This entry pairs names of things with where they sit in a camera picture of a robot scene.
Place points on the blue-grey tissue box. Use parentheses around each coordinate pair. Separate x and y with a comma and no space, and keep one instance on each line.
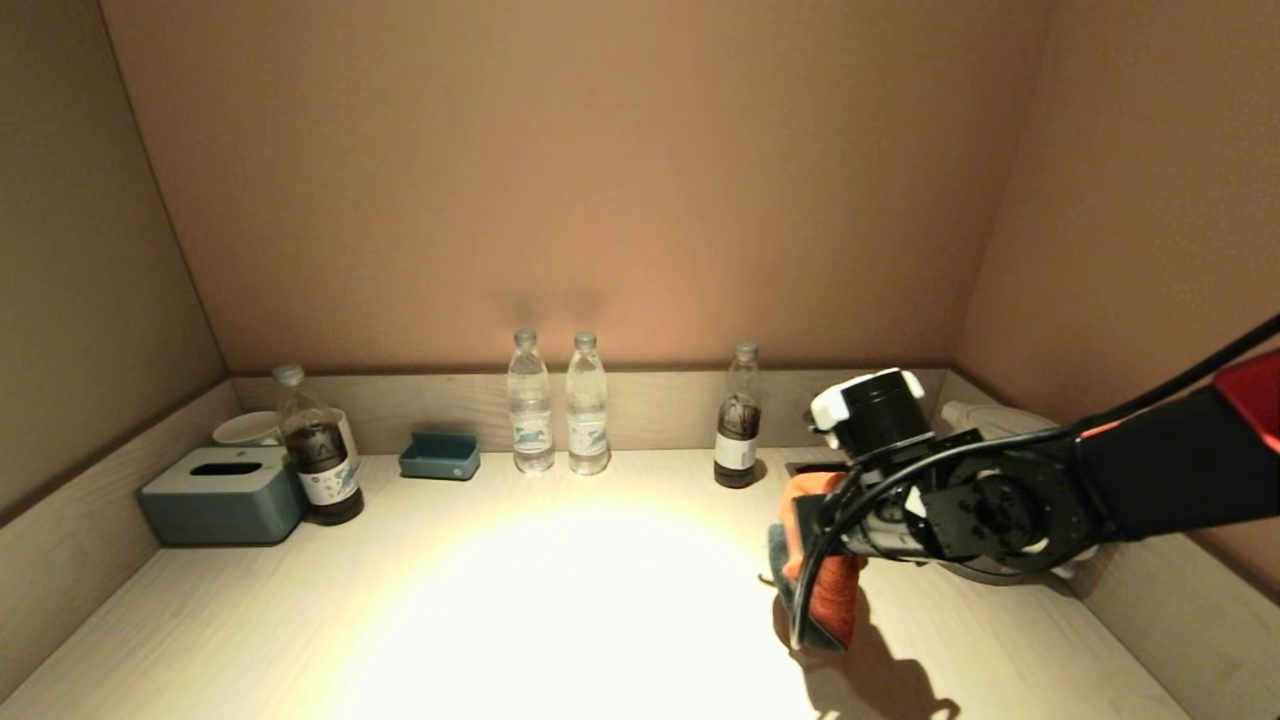
(220,505)

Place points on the small blue tray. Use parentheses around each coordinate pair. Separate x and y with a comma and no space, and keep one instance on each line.
(440,461)

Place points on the orange microfibre cloth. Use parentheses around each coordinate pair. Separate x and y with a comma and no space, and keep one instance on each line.
(835,600)

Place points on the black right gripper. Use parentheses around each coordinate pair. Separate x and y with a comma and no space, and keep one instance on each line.
(880,525)

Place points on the grey kettle base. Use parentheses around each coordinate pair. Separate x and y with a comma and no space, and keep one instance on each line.
(990,575)

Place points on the white ceramic cup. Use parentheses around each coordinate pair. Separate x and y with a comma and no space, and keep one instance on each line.
(347,440)
(245,430)

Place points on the clear water bottle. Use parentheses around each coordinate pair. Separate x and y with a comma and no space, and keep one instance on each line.
(587,420)
(530,420)

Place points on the black red right robot arm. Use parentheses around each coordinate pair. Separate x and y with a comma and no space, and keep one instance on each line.
(1100,480)

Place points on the recessed black socket box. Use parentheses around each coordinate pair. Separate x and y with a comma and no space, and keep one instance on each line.
(808,466)

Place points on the dark drink bottle patterned label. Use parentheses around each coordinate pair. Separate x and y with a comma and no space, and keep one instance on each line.
(320,470)

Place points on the slim dark bottle white label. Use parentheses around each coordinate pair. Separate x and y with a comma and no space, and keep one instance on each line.
(737,440)

